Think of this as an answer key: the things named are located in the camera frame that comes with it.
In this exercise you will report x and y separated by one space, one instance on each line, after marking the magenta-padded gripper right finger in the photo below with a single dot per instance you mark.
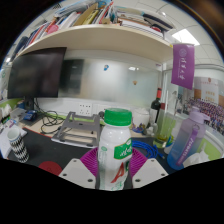
150 171

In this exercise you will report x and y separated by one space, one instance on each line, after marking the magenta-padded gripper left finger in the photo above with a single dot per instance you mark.
75 173

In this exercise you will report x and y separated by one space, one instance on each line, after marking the white drink bottle green cap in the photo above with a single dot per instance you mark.
113 150

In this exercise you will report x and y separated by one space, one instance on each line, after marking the purple translucent water bottle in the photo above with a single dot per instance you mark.
188 140

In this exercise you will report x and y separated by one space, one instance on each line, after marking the flat round red coaster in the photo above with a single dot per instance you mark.
50 167

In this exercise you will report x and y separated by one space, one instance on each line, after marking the black desk mat red edge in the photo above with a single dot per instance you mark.
56 151

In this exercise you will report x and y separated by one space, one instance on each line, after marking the green drinking glass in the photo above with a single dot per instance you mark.
163 131

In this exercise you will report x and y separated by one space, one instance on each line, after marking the grey metal laptop stand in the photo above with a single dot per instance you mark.
78 130

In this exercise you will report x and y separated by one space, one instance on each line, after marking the crumpled white tissue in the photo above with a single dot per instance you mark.
196 160

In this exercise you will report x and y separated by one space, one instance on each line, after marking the white lidded jar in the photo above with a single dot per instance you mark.
140 117

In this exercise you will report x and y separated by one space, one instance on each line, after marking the dark wine bottle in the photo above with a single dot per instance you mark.
155 108

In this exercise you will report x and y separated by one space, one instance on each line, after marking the small blue device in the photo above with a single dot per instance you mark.
30 115

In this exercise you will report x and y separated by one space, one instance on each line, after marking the white printed paper stack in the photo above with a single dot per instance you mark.
4 143

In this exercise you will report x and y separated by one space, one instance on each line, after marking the clear plastic box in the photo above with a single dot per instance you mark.
17 113

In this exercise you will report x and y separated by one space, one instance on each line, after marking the group photo poster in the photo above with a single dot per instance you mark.
208 106

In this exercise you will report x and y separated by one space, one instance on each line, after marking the black computer monitor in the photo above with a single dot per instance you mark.
36 73

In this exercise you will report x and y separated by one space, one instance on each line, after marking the purple hanging banner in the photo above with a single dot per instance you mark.
182 66

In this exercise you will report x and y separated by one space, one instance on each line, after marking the beige shelf with books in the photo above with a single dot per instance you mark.
100 38

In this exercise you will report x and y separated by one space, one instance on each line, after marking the rectangular ceiling light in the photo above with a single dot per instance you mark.
185 36

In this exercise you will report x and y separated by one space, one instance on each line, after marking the white wall socket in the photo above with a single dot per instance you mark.
85 109

